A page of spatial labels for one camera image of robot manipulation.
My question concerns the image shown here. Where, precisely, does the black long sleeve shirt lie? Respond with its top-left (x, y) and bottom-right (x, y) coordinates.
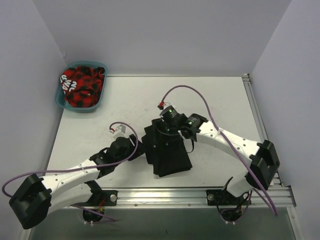
top-left (141, 118), bottom-right (193, 178)

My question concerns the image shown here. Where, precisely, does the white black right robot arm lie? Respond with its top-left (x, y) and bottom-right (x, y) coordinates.
top-left (159, 105), bottom-right (280, 205)

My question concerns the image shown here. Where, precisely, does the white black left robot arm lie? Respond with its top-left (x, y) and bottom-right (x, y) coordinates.
top-left (9, 134), bottom-right (144, 230)

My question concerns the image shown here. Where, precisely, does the red black plaid shirt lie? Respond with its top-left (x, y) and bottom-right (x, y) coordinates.
top-left (59, 65), bottom-right (106, 108)

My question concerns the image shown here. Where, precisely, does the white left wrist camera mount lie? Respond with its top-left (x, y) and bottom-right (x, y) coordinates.
top-left (109, 124), bottom-right (126, 140)

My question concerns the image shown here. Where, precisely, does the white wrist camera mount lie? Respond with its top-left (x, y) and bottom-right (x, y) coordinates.
top-left (157, 101), bottom-right (171, 111)
top-left (109, 124), bottom-right (126, 140)

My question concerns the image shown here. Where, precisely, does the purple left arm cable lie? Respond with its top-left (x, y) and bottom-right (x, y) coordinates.
top-left (1, 121), bottom-right (139, 223)

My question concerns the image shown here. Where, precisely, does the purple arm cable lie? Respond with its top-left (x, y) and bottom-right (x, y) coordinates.
top-left (1, 121), bottom-right (139, 223)
top-left (161, 85), bottom-right (278, 217)

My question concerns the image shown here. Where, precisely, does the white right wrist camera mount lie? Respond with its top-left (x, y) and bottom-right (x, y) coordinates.
top-left (157, 101), bottom-right (171, 111)

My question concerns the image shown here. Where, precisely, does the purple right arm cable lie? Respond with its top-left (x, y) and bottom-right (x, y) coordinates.
top-left (161, 85), bottom-right (278, 217)

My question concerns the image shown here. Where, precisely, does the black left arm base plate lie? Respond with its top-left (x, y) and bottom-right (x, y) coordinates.
top-left (92, 189), bottom-right (118, 207)

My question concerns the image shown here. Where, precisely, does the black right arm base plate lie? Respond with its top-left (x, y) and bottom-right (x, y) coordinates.
top-left (206, 189), bottom-right (243, 206)

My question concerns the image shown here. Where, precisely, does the aluminium right side rail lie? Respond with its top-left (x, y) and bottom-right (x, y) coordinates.
top-left (242, 74), bottom-right (284, 187)

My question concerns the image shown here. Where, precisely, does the aluminium rail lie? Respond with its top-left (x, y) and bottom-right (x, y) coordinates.
top-left (242, 74), bottom-right (284, 187)
top-left (57, 185), bottom-right (298, 211)

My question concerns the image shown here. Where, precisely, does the aluminium front rail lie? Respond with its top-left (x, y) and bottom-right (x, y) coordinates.
top-left (57, 185), bottom-right (298, 211)

